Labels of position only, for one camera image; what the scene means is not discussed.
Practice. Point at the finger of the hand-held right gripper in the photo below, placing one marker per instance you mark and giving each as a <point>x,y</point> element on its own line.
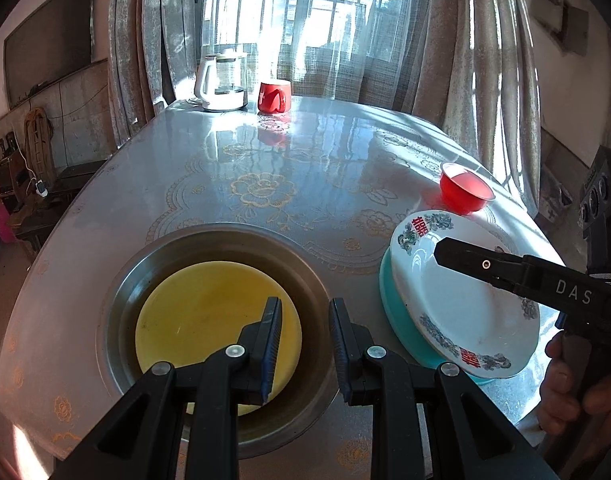
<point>475,262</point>

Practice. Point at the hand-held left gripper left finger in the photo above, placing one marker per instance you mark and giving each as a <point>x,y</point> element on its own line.
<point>271,350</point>

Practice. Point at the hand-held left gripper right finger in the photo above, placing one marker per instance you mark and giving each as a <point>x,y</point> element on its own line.
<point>338,355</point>

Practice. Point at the white plate with red characters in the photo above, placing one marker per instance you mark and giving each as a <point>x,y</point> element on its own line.
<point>460,320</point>

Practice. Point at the teal plate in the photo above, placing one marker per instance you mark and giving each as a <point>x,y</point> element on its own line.
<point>389,300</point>

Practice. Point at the yellow plate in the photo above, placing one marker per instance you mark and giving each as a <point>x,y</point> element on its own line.
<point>200,310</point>

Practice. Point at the steel bowl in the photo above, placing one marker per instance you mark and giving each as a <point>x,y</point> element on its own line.
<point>305,275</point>

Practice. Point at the person's right hand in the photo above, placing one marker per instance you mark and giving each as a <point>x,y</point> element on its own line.
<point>555,395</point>

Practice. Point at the red plastic bowl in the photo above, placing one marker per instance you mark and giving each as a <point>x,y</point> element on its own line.
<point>460,197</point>

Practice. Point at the grey floral tablecloth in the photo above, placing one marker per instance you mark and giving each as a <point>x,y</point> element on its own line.
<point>285,160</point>

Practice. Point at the grey patterned curtain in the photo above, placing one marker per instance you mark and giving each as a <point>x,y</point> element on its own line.
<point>145,50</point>
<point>480,70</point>

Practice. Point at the red mug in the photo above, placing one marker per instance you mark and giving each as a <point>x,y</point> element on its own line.
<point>273,97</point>

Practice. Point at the white glass kettle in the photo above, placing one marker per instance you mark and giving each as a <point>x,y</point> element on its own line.
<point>220,102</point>

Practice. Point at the dark wooden bench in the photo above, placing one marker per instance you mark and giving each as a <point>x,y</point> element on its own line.
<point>70,180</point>

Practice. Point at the white sheer curtain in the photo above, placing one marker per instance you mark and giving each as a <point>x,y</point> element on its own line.
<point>335,20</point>

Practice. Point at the pink container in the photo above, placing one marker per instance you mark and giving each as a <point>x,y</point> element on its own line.
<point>4,225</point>

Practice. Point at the wooden shelf cabinet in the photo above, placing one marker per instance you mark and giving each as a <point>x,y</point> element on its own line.
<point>3,175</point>

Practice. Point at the wall electrical box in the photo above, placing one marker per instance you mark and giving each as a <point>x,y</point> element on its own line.
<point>565,15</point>

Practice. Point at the wall television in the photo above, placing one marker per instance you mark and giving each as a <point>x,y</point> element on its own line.
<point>50,45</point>

